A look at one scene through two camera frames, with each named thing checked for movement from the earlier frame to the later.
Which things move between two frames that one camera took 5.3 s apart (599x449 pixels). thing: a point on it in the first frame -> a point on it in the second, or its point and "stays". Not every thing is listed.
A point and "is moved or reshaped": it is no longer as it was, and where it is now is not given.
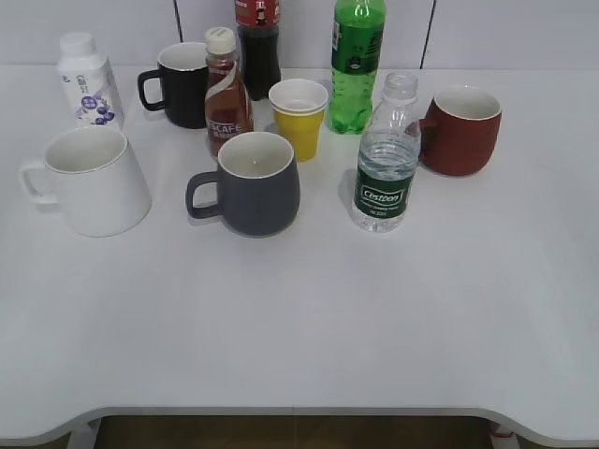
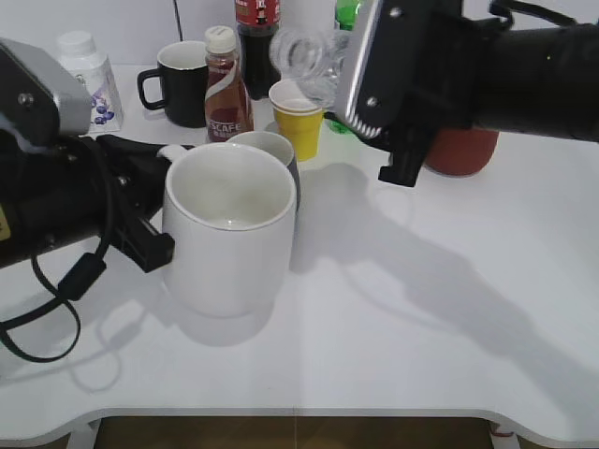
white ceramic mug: (92, 177) is moved or reshaped
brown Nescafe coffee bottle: (227, 104) stays
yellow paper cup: (299, 106) stays
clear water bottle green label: (388, 158) -> (314, 59)
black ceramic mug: (182, 71) stays
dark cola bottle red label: (258, 45) stays
